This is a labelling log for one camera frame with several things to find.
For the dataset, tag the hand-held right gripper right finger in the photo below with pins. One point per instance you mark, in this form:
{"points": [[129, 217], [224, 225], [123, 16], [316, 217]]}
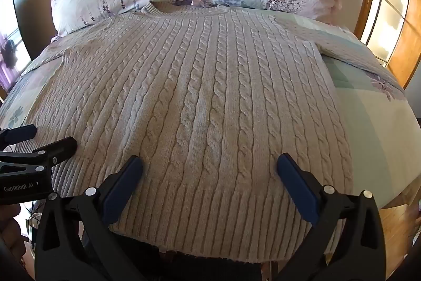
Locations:
{"points": [[301, 193]]}

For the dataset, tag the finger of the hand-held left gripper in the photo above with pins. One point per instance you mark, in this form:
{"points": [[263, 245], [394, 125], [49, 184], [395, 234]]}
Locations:
{"points": [[62, 149], [21, 133]]}

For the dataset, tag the wooden framed window door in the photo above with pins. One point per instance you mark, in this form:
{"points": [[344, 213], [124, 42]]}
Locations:
{"points": [[391, 17]]}

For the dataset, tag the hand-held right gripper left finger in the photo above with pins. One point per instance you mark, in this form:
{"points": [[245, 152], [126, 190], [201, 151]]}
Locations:
{"points": [[120, 190]]}

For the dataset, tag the person's left hand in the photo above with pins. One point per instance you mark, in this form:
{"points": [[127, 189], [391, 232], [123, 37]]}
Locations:
{"points": [[10, 235]]}

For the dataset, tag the pastel floral bed sheet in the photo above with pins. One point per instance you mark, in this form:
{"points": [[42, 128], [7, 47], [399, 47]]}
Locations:
{"points": [[371, 109]]}

